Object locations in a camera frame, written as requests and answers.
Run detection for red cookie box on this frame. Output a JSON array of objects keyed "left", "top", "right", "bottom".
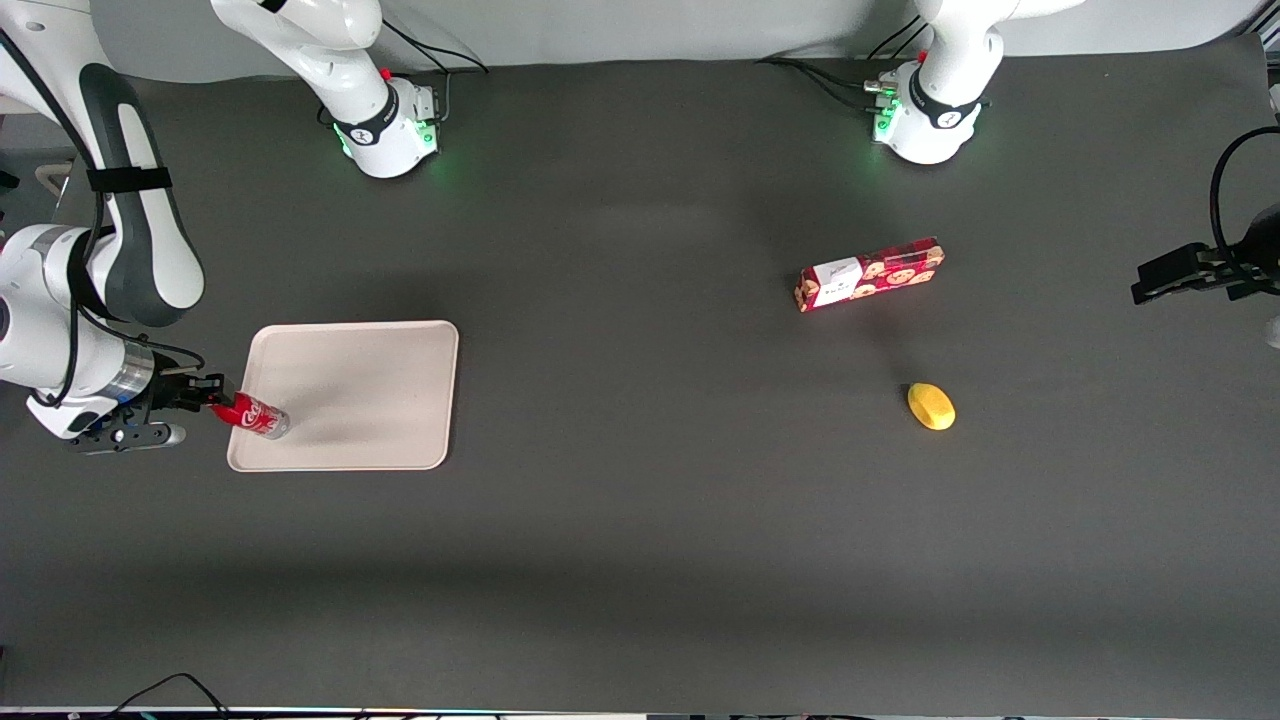
[{"left": 795, "top": 237, "right": 946, "bottom": 314}]

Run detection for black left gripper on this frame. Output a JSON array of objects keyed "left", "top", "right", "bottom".
[{"left": 1131, "top": 204, "right": 1280, "bottom": 305}]

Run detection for black cables at right arm base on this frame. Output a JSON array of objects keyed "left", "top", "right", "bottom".
[{"left": 318, "top": 18, "right": 491, "bottom": 129}]

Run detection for black cable along right arm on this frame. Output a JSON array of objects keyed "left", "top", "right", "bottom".
[{"left": 0, "top": 28, "right": 207, "bottom": 411}]

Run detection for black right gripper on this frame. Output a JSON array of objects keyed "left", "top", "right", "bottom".
[{"left": 148, "top": 366, "right": 237, "bottom": 419}]

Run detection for white chair frame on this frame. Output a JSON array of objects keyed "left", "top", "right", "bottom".
[{"left": 0, "top": 148, "right": 79, "bottom": 213}]

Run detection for black looped cable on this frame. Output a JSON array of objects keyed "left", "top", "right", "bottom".
[{"left": 1209, "top": 126, "right": 1280, "bottom": 267}]

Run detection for beige plastic tray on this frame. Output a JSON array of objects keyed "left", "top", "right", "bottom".
[{"left": 227, "top": 320, "right": 461, "bottom": 472}]

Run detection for dark grey table cover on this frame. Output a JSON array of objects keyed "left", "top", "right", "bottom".
[{"left": 0, "top": 35, "right": 1280, "bottom": 713}]

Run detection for red coke bottle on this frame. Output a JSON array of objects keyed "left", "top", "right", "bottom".
[{"left": 211, "top": 391, "right": 292, "bottom": 441}]

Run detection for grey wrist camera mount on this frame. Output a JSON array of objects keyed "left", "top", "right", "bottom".
[{"left": 68, "top": 421, "right": 189, "bottom": 455}]

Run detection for black cables at left arm base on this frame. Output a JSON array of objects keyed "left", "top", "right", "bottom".
[{"left": 758, "top": 14, "right": 933, "bottom": 117}]

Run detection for black cables at arm base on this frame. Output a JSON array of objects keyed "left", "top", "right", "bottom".
[
  {"left": 758, "top": 14, "right": 933, "bottom": 117},
  {"left": 318, "top": 18, "right": 491, "bottom": 129}
]

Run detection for yellow lemon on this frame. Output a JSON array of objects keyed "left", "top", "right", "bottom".
[{"left": 907, "top": 382, "right": 957, "bottom": 432}]

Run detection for thin black cable at table edge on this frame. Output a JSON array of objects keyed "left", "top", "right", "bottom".
[{"left": 98, "top": 672, "right": 233, "bottom": 720}]

